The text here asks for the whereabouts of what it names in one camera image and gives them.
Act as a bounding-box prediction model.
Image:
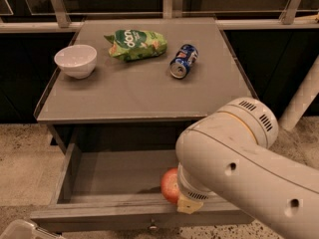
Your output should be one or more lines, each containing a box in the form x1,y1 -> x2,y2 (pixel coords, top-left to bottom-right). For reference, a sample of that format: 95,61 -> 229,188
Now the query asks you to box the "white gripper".
177,164 -> 216,214

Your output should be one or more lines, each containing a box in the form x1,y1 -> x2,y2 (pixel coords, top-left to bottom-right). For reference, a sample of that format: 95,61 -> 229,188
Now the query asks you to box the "red orange apple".
160,168 -> 179,204

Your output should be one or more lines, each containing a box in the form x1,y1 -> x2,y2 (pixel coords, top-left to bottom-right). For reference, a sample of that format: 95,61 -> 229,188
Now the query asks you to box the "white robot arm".
175,97 -> 319,239

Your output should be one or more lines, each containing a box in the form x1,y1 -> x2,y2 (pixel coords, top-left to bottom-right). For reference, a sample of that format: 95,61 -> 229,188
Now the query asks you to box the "metal drawer knob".
149,219 -> 158,231

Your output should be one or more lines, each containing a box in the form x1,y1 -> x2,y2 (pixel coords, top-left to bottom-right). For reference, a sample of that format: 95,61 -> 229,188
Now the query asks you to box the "grey open top drawer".
31,143 -> 252,232

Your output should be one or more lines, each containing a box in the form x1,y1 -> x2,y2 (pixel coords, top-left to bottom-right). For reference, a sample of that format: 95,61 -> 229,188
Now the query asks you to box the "blue soda can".
169,44 -> 198,79

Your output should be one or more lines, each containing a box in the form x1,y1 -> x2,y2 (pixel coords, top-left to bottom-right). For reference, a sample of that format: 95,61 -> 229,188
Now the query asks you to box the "clear plastic container corner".
0,219 -> 65,239

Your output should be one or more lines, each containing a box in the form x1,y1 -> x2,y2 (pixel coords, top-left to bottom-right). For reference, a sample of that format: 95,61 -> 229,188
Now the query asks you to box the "green chip bag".
105,29 -> 167,62

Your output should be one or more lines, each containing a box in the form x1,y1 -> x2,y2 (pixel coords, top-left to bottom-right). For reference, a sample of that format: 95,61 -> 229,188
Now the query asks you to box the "white bowl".
54,45 -> 97,79

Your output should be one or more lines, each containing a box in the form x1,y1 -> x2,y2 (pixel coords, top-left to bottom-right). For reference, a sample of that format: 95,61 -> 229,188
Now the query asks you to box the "metal railing frame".
0,0 -> 319,33

